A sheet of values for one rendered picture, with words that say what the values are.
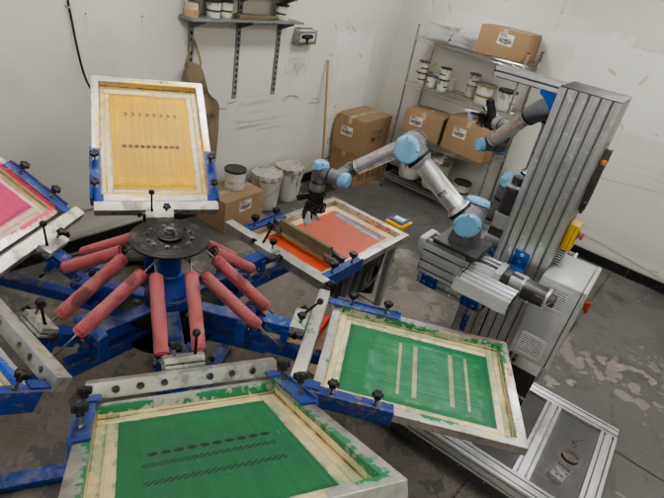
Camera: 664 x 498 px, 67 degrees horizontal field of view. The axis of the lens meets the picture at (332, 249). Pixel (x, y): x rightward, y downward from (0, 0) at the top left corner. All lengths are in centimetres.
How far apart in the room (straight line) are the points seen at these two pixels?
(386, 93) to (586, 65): 229
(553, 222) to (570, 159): 29
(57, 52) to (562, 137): 303
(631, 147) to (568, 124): 330
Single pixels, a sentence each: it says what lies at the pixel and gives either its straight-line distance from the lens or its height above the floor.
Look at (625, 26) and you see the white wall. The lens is 564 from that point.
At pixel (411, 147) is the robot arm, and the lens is 222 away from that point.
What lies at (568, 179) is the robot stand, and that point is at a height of 168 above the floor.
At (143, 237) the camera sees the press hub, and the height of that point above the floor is 131.
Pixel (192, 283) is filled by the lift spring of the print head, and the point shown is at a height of 124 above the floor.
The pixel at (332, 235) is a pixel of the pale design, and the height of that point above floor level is 96.
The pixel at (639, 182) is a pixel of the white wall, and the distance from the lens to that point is 572.
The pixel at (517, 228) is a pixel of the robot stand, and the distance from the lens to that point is 256.
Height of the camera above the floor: 235
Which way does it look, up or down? 30 degrees down
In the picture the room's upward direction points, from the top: 11 degrees clockwise
